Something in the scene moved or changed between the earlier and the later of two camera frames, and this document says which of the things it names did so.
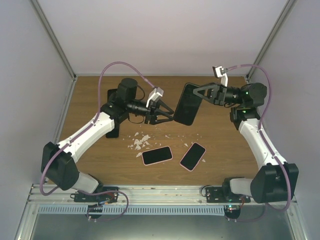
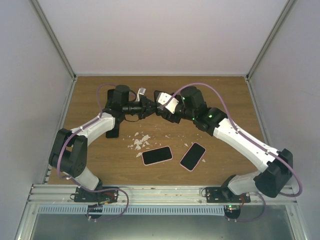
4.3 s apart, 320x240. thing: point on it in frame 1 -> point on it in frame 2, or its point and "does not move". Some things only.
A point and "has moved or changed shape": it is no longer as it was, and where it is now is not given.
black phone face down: (188, 105) has moved or changed shape
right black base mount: (218, 194) does not move
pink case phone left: (157, 155) does not move
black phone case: (112, 95) does not move
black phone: (114, 133) does not move
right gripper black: (217, 94) -> (168, 117)
